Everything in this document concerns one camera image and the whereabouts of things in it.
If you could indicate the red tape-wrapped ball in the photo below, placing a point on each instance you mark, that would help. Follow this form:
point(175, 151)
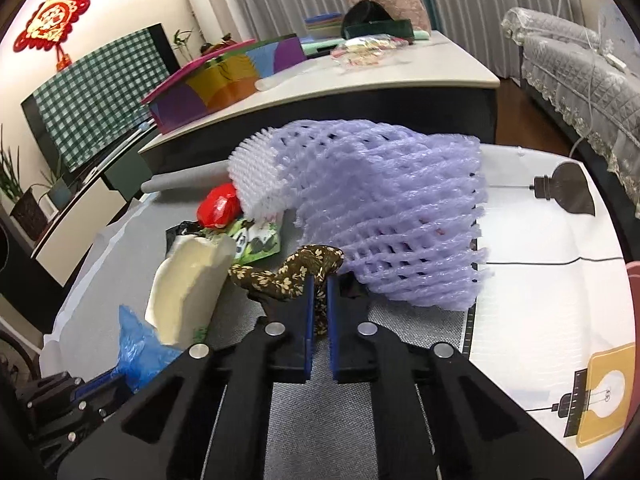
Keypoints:
point(216, 206)

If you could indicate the white-topped coffee table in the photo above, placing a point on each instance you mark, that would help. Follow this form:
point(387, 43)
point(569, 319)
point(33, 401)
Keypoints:
point(400, 82)

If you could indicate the white foam fruit net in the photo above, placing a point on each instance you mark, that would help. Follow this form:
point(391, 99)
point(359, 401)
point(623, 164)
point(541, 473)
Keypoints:
point(257, 175)

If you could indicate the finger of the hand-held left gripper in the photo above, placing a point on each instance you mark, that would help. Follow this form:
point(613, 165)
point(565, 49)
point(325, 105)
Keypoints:
point(95, 394)
point(47, 390)

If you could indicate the grey quilted sofa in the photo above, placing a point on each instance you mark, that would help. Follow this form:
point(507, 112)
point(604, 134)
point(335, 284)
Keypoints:
point(575, 70)

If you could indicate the colourful tin box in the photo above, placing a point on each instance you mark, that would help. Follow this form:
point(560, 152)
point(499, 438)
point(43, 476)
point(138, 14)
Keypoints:
point(220, 80)

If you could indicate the brown floral cloth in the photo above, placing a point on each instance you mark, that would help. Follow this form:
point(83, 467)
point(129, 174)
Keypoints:
point(285, 272)

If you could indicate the brown teapot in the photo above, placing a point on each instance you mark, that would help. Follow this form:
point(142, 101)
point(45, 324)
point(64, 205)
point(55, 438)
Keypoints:
point(217, 46)

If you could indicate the dark green round dish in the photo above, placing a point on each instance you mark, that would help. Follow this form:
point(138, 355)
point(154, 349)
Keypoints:
point(385, 27)

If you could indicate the blue plastic bag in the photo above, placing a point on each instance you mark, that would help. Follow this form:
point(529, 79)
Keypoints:
point(137, 350)

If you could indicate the green snack packet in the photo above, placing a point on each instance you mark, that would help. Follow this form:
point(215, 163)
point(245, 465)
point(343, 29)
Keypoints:
point(260, 240)

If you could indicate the slim bamboo plant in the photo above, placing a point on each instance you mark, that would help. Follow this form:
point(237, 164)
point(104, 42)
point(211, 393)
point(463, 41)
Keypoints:
point(182, 42)

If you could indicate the stack of coloured bowls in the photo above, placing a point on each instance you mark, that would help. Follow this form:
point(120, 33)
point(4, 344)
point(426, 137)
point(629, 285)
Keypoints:
point(322, 25)

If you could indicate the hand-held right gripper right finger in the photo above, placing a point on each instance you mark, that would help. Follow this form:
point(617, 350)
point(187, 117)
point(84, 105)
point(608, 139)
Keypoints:
point(334, 330)

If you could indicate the potted green plant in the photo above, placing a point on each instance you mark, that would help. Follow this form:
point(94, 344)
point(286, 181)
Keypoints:
point(25, 205)

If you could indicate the purple foam fruit net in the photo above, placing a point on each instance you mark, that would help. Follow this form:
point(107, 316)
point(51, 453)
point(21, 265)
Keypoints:
point(400, 220)

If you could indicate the black plastic scrap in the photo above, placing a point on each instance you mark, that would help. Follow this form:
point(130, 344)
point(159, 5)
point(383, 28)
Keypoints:
point(181, 232)

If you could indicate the white television cabinet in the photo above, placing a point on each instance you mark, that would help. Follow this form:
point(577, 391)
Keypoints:
point(85, 220)

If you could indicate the black television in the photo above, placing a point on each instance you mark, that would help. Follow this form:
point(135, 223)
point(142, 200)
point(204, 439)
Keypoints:
point(162, 42)

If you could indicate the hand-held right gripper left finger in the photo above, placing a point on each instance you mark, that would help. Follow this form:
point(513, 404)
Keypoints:
point(308, 320)

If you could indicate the cream foam sheet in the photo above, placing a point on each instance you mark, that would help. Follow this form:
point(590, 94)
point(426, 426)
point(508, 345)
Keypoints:
point(185, 290)

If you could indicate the white printed tablecloth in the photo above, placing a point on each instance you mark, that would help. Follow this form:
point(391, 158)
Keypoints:
point(530, 300)

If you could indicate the clear plastic packet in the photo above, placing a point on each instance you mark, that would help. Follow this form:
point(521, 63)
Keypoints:
point(365, 50)

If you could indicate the red knot wall ornament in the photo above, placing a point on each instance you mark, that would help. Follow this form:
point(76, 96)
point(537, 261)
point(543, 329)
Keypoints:
point(50, 20)

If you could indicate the green checked cloth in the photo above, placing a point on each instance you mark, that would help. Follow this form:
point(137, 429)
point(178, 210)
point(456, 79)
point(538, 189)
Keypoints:
point(95, 100)

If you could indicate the grey fabric mat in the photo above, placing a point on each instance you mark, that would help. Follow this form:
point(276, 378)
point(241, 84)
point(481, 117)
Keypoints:
point(115, 265)

